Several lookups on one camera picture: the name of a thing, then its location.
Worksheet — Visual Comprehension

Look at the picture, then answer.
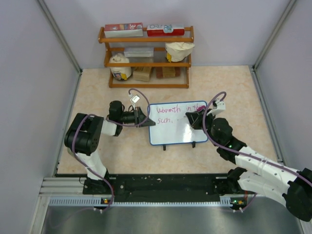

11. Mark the white flour bag lower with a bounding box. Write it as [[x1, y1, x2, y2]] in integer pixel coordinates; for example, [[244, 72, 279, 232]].
[[109, 53, 132, 80]]

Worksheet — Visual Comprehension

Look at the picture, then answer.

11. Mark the blue framed whiteboard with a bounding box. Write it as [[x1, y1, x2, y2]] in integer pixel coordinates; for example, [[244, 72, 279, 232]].
[[149, 100, 208, 145]]

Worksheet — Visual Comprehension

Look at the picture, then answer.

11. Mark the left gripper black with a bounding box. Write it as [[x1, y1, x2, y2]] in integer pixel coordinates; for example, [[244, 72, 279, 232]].
[[118, 106, 155, 127]]

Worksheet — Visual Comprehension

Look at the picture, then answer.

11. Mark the red white box left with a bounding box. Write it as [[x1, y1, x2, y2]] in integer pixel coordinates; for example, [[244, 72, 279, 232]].
[[104, 22, 143, 38]]

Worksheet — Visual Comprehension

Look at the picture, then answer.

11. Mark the wooden three-tier shelf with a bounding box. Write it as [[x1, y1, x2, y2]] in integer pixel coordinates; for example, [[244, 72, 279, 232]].
[[98, 26, 195, 89]]

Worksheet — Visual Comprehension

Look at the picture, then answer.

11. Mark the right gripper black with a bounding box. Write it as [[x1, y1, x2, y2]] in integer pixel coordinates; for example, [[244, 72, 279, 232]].
[[187, 108, 220, 147]]

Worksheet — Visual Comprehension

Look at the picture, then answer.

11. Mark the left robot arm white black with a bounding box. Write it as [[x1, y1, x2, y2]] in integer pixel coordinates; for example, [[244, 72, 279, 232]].
[[64, 100, 156, 195]]

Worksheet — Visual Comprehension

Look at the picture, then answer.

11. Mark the red white box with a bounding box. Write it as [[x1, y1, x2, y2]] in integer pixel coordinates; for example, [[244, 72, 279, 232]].
[[146, 24, 185, 37], [104, 22, 143, 38]]

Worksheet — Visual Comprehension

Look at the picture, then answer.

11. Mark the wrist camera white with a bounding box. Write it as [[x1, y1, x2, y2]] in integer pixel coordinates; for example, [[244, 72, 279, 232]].
[[207, 99, 226, 116], [129, 94, 140, 106]]

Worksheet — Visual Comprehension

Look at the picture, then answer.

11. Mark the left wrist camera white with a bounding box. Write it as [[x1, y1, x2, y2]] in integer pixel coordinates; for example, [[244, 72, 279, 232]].
[[129, 94, 140, 106]]

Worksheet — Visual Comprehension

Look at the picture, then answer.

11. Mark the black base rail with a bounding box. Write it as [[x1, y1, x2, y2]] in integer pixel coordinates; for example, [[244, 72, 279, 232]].
[[55, 173, 244, 203]]

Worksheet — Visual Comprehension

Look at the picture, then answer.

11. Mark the tan brown block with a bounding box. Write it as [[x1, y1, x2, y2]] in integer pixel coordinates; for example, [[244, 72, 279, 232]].
[[133, 67, 153, 82]]

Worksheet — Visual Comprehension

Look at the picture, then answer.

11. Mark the reddish brown block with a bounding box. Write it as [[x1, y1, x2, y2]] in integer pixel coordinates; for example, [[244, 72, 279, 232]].
[[156, 67, 181, 78]]

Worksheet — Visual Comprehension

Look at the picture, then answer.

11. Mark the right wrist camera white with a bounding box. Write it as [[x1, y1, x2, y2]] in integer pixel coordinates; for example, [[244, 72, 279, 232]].
[[207, 99, 226, 116]]

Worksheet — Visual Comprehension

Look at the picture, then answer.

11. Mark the cream paper bag upper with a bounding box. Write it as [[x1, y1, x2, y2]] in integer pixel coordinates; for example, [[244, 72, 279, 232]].
[[165, 42, 195, 62]]

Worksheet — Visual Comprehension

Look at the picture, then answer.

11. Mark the red white box right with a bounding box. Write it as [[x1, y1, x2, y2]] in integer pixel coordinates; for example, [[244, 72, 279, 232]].
[[146, 24, 185, 37]]

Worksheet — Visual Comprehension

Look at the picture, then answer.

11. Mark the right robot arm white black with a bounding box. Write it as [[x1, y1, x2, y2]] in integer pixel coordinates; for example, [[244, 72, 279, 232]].
[[186, 110, 312, 222]]

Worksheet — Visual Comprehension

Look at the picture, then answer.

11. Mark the clear glass bottle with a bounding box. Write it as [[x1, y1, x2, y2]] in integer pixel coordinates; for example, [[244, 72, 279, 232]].
[[67, 148, 74, 157]]

